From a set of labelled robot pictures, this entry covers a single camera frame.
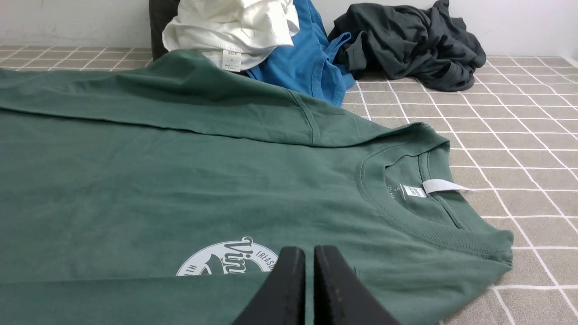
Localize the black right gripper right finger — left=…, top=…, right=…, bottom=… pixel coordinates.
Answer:
left=314, top=246, right=399, bottom=325

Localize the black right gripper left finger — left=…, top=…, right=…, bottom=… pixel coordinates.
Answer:
left=233, top=246, right=306, bottom=325

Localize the green long-sleeve top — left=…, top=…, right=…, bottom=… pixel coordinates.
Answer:
left=0, top=50, right=513, bottom=325

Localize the blue shirt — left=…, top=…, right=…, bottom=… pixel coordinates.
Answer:
left=247, top=0, right=355, bottom=107

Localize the grey checkered tablecloth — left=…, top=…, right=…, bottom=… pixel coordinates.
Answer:
left=1, top=45, right=577, bottom=325

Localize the dark grey crumpled garment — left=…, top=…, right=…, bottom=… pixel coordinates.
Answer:
left=328, top=0, right=487, bottom=91

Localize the white crumpled shirt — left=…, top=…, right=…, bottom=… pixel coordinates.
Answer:
left=162, top=0, right=300, bottom=72

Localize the black garment under pile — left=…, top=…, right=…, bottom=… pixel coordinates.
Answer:
left=148, top=0, right=180, bottom=61

